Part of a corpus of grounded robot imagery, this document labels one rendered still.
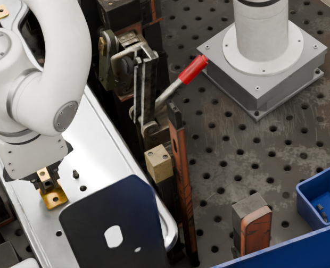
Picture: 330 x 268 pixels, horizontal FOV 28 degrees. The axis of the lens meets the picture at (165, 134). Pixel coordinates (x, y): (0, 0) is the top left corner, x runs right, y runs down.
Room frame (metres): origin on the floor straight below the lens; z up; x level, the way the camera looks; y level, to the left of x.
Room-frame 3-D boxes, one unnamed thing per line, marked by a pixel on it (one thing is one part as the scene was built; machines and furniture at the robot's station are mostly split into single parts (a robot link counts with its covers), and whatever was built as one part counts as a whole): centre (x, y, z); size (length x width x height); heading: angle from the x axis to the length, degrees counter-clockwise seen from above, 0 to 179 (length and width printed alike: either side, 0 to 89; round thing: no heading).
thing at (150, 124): (0.68, 0.02, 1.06); 0.03 x 0.01 x 0.03; 112
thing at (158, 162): (0.62, 0.02, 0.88); 0.04 x 0.04 x 0.36; 22
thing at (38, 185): (0.62, 0.23, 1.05); 0.03 x 0.03 x 0.07; 22
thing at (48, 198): (0.63, 0.21, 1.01); 0.08 x 0.04 x 0.01; 22
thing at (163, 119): (0.71, 0.01, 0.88); 0.07 x 0.06 x 0.35; 112
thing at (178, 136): (0.61, -0.02, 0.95); 0.03 x 0.01 x 0.50; 22
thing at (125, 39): (0.88, 0.05, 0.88); 0.11 x 0.09 x 0.37; 112
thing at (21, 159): (0.63, 0.21, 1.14); 0.10 x 0.07 x 0.11; 112
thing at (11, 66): (0.63, 0.21, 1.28); 0.09 x 0.08 x 0.13; 49
